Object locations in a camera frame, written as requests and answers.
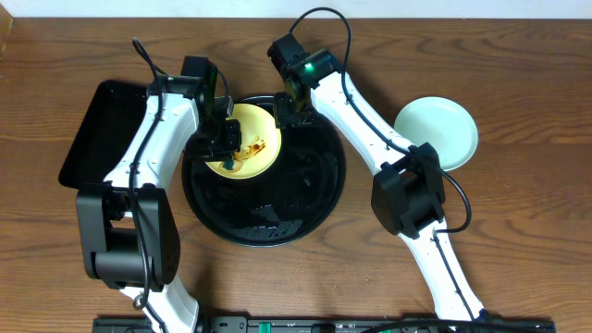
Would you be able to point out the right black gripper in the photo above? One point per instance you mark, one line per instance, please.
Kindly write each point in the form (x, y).
(287, 115)

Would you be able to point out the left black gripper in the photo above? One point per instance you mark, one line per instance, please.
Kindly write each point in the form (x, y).
(218, 140)

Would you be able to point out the green and yellow sponge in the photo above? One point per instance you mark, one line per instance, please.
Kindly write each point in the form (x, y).
(228, 165)

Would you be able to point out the yellow plate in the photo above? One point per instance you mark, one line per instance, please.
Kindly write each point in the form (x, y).
(260, 143)

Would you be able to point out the light blue plate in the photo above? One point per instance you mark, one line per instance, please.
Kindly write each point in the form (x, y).
(444, 124)

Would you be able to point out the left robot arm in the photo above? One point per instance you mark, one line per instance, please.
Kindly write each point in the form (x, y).
(128, 234)

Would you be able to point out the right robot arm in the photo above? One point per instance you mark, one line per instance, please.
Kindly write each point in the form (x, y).
(408, 182)

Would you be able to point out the black round tray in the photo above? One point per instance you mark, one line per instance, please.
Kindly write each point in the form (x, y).
(285, 203)

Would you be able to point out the black rectangular tray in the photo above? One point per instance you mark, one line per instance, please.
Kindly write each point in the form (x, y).
(112, 119)

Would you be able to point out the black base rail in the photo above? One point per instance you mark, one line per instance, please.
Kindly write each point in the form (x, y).
(240, 324)

